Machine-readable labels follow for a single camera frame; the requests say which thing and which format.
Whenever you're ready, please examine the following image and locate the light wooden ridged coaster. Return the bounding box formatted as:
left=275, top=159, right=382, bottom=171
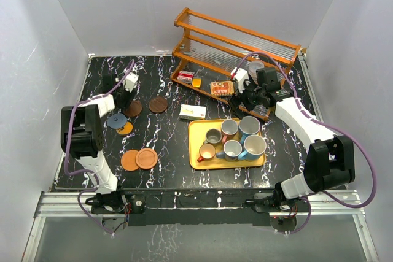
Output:
left=135, top=148, right=158, bottom=169

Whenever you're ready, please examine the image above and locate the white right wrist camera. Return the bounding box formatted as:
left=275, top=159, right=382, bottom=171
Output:
left=230, top=68, right=249, bottom=93

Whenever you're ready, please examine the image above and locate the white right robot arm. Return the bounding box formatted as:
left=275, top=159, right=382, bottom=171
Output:
left=229, top=67, right=355, bottom=211

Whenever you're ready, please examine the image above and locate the orange yellow small packet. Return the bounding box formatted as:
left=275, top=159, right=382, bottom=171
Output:
left=192, top=77, right=202, bottom=88

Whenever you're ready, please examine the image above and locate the large blue mug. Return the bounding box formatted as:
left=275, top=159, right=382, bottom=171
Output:
left=239, top=116, right=260, bottom=144
left=238, top=134, right=267, bottom=161

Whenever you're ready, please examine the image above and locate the small red orange cup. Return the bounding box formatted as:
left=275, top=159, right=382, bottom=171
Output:
left=197, top=144, right=216, bottom=163

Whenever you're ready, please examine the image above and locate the pink grey mug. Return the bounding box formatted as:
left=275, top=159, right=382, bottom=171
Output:
left=220, top=119, right=239, bottom=144

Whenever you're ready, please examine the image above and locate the orange black paper coaster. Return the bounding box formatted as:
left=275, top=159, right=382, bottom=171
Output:
left=116, top=121, right=133, bottom=136

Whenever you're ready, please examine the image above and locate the white yellow carton box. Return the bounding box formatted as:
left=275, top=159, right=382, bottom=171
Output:
left=179, top=104, right=207, bottom=120

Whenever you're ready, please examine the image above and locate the red white small box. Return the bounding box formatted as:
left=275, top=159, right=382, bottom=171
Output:
left=177, top=71, right=195, bottom=84

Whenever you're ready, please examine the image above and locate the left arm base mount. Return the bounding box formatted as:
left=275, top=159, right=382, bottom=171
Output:
left=85, top=191, right=146, bottom=226

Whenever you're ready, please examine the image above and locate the orange wooden shelf rack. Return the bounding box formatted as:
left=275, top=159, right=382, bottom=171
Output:
left=171, top=7, right=301, bottom=104

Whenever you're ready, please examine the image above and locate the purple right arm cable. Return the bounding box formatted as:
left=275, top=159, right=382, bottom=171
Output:
left=230, top=52, right=378, bottom=235

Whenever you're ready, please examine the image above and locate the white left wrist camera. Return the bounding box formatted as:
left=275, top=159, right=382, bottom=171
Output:
left=123, top=72, right=139, bottom=93

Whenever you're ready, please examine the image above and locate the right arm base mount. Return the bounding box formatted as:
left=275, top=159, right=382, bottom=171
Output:
left=244, top=182, right=311, bottom=226

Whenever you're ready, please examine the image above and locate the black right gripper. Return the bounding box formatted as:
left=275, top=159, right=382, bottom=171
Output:
left=227, top=76, right=265, bottom=119

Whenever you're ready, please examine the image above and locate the clear plastic cup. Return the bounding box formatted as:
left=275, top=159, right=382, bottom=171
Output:
left=248, top=60, right=265, bottom=80

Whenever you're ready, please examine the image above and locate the large blue mug back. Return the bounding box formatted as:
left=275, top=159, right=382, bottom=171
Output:
left=239, top=116, right=260, bottom=144

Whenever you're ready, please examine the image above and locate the orange snack package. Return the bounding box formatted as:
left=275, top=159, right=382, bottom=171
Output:
left=210, top=80, right=235, bottom=97

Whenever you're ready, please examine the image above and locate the large blue mug front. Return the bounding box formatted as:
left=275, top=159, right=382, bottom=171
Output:
left=238, top=134, right=267, bottom=161

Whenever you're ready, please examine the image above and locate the yellow serving tray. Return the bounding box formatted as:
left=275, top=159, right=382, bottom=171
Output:
left=188, top=119, right=267, bottom=170

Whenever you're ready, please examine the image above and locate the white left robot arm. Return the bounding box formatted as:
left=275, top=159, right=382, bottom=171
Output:
left=60, top=72, right=138, bottom=212

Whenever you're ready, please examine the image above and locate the small grey green cup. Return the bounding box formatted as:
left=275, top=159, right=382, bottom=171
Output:
left=203, top=129, right=222, bottom=146

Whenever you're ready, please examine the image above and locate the blue paper coaster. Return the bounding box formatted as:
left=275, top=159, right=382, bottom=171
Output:
left=107, top=113, right=128, bottom=129

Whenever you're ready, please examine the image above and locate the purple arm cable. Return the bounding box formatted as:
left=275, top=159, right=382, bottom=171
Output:
left=63, top=58, right=136, bottom=236
left=230, top=52, right=378, bottom=235

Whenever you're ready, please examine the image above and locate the grey blue speckled mug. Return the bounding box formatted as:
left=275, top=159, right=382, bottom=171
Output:
left=216, top=140, right=243, bottom=161

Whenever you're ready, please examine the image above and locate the plain orange wooden coaster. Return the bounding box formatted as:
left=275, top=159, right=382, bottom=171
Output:
left=120, top=150, right=139, bottom=171

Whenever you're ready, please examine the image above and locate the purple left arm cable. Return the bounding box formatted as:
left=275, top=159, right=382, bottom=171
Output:
left=63, top=58, right=136, bottom=236

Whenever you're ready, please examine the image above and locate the dark walnut coaster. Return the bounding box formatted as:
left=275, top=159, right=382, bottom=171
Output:
left=149, top=96, right=168, bottom=114
left=122, top=100, right=142, bottom=118

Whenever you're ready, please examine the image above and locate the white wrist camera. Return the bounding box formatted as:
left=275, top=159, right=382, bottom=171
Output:
left=123, top=72, right=139, bottom=93
left=230, top=68, right=249, bottom=93

